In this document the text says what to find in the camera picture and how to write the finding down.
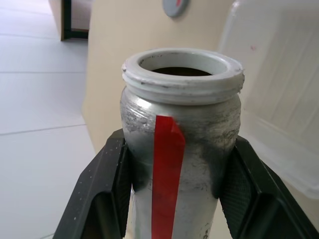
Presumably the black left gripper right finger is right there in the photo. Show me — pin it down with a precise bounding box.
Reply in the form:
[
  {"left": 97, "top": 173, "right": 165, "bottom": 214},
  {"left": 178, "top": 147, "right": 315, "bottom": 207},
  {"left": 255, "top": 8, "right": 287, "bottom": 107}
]
[{"left": 215, "top": 137, "right": 319, "bottom": 239}]

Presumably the white bottle with red tape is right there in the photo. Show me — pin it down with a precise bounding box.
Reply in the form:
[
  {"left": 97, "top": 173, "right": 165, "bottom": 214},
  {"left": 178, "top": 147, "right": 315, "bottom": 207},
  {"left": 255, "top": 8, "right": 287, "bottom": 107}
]
[{"left": 120, "top": 48, "right": 247, "bottom": 239}]

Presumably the wooden cabinet with black frame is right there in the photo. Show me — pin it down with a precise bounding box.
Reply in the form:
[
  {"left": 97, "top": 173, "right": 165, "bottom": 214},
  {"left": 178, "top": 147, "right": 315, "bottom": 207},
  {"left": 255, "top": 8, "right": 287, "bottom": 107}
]
[{"left": 48, "top": 0, "right": 93, "bottom": 42}]

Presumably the grey round knob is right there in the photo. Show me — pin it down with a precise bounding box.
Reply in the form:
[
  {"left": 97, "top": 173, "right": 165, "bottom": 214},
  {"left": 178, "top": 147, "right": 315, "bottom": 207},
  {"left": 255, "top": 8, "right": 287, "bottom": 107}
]
[{"left": 161, "top": 0, "right": 190, "bottom": 18}]

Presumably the clear plastic storage bin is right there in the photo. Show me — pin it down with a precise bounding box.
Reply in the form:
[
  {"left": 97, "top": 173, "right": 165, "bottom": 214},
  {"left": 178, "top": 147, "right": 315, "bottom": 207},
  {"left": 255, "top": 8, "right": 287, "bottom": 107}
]
[{"left": 216, "top": 0, "right": 319, "bottom": 200}]

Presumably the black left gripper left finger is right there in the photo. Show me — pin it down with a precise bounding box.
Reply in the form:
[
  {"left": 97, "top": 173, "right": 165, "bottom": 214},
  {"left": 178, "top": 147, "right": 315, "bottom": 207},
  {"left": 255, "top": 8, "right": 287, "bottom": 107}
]
[{"left": 53, "top": 130, "right": 132, "bottom": 239}]

